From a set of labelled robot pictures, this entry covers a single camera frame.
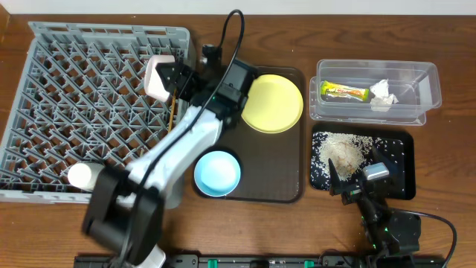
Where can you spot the yellow round plate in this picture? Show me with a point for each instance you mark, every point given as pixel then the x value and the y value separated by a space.
pixel 274 104

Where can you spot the spilled rice pile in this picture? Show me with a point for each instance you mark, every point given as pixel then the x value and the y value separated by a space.
pixel 350 154

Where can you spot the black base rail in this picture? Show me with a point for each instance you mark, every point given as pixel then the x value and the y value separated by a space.
pixel 333 260

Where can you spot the dark brown serving tray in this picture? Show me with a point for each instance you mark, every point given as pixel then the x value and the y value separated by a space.
pixel 272 165

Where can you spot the white bowl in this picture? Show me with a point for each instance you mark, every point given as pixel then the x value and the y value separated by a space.
pixel 153 85

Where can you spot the light blue bowl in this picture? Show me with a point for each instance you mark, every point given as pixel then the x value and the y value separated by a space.
pixel 217 173

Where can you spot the white tissue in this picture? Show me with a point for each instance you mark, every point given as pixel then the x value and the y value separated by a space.
pixel 382 100

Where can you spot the black waste tray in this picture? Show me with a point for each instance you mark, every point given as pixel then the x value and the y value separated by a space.
pixel 408 187

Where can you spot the green snack wrapper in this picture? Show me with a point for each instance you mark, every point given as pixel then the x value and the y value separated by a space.
pixel 335 90

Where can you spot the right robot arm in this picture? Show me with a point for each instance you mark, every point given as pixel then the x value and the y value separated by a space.
pixel 393 234

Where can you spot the clear plastic bin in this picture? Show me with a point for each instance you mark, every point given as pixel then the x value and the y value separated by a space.
pixel 415 85

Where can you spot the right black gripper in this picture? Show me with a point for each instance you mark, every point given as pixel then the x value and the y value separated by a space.
pixel 352 190

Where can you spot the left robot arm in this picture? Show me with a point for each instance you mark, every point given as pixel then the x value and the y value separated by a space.
pixel 127 205

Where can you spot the grey plastic dish rack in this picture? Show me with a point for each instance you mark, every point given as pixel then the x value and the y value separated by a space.
pixel 81 98

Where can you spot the wooden chopstick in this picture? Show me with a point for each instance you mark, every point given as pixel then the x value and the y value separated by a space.
pixel 172 111

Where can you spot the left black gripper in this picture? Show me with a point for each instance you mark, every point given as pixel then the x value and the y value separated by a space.
pixel 184 82

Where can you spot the white cup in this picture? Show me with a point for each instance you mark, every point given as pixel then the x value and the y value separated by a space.
pixel 84 175

